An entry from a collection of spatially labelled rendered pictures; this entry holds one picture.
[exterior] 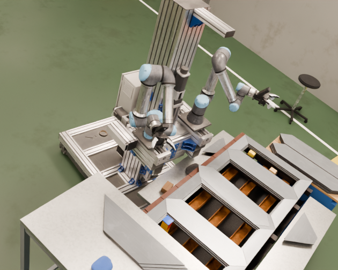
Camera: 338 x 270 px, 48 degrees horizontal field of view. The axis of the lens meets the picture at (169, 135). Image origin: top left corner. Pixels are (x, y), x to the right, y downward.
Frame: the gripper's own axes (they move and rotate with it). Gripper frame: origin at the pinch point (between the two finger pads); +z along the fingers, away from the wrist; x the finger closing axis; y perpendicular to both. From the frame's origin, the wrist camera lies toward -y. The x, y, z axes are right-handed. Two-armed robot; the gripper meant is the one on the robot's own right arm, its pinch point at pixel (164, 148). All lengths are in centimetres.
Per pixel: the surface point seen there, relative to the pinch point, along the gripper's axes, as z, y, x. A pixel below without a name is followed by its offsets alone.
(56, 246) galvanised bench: 36, 49, 57
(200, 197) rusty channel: -20, 69, -66
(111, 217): 21, 42, 24
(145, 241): 40, 40, 7
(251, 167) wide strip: -37, 46, -113
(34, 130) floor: -171, 154, 52
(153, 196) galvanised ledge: -23, 75, -26
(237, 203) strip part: 0, 50, -83
